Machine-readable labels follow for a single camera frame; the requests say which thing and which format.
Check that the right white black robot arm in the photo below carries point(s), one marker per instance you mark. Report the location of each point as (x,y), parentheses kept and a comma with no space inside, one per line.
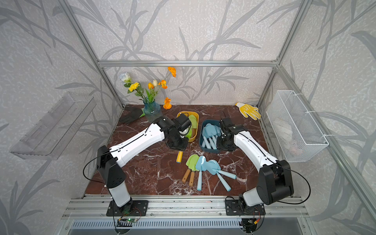
(274,176)

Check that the dark teal storage box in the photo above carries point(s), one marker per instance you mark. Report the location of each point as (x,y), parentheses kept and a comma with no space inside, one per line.
(215,123)

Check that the yellow storage box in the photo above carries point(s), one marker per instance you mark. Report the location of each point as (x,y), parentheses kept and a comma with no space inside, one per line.
(187,113)

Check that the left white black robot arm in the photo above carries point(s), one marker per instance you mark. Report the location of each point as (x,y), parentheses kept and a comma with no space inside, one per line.
(111,160)

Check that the yellow white garden glove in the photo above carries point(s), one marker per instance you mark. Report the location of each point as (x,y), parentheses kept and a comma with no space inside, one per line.
(248,111)

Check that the black garden glove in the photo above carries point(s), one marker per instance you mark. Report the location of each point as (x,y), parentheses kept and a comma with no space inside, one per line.
(134,114)

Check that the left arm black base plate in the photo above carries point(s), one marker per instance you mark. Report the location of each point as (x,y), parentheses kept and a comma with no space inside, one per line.
(132,208)

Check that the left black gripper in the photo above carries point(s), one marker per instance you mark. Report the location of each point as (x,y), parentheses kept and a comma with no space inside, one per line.
(182,147)

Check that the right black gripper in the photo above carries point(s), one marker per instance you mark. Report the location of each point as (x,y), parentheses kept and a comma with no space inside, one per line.
(219,146)

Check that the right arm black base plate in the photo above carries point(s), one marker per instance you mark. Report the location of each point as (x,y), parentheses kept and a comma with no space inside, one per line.
(243,208)

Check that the glass vase with flowers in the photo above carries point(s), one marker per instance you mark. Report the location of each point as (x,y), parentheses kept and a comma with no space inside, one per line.
(152,109)

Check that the white wire mesh basket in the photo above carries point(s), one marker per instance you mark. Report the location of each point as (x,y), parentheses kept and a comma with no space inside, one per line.
(297,132)

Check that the aluminium front rail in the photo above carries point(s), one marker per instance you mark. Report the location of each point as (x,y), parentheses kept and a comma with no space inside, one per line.
(168,206)

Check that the clear plastic wall shelf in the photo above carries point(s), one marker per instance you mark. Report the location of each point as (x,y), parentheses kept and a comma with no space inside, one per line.
(48,139)

